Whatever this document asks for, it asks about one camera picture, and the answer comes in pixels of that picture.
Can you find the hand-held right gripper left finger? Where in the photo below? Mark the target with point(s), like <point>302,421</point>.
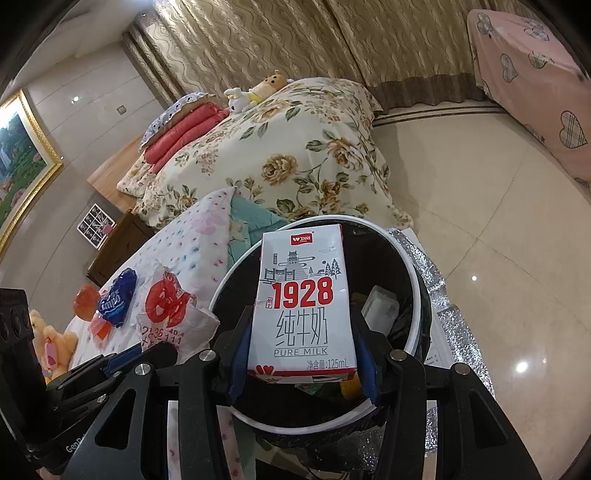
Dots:
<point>240,364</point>

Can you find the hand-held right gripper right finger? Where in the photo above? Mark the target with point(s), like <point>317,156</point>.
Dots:
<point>367,369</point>

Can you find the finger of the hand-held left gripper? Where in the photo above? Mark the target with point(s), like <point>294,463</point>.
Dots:
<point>78,399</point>
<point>124,360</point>

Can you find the green bottle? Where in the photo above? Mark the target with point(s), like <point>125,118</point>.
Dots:
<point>323,390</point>

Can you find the white milk carton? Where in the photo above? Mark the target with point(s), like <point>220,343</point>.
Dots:
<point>300,295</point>

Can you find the black trash bin white rim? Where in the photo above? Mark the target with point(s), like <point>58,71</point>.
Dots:
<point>383,249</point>

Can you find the small orange packet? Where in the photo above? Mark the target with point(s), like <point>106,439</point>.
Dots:
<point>101,330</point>

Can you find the beige teddy bear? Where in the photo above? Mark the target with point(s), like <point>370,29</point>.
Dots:
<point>64,341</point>

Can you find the blue tissue packet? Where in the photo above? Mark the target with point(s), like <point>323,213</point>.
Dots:
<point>117,300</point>

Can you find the clear white plastic container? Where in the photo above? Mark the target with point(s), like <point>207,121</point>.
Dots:
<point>381,307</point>

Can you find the white plastic bag red print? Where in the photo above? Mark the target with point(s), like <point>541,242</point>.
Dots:
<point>184,323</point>

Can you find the orange jelly cup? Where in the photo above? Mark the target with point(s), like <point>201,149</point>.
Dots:
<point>87,300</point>

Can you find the white printed paper sheet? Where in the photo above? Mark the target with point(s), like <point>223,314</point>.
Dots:
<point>441,355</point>

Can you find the wooden nightstand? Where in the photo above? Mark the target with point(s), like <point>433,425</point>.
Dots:
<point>124,249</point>

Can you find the white dotted blanket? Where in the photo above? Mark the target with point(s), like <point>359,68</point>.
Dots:
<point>184,240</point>

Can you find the gold framed landscape painting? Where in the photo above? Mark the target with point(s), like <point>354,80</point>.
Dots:
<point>18,166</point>

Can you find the wooden headboard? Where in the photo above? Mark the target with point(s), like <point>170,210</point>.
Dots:
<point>111,170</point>

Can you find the floral quilt bed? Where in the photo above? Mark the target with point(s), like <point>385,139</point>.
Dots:
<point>300,152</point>

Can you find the coral red folded quilt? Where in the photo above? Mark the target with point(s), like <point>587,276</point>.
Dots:
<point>184,131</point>

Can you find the white plush rabbit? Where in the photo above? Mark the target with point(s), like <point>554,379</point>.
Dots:
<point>238,98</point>

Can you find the blue dotted white pillow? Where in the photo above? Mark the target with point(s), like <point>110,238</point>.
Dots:
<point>184,99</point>

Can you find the yellow plush bear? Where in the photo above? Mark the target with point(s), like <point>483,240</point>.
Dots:
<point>268,87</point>

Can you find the pink heart print cloth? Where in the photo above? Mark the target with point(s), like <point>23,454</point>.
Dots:
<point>531,92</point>

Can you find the beige patterned curtain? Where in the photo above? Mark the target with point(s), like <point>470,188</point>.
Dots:
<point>277,41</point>

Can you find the black white photo collage frame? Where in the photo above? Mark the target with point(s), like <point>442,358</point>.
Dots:
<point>94,226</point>

